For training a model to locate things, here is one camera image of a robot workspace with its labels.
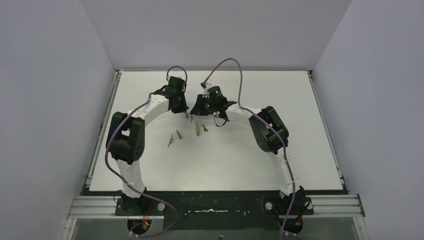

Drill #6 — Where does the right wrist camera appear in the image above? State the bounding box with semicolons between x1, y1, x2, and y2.
200;81;215;95

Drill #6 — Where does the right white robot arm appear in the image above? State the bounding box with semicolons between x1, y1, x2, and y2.
190;83;301;214

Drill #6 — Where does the brass padlock shackle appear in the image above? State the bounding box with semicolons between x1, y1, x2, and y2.
195;123;200;137

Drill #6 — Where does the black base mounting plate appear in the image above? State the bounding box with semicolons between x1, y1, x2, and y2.
113;189;314;235

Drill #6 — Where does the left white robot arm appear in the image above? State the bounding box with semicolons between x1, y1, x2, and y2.
104;76;188;214

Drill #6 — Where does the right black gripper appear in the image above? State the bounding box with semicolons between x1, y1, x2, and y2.
191;94;218;116

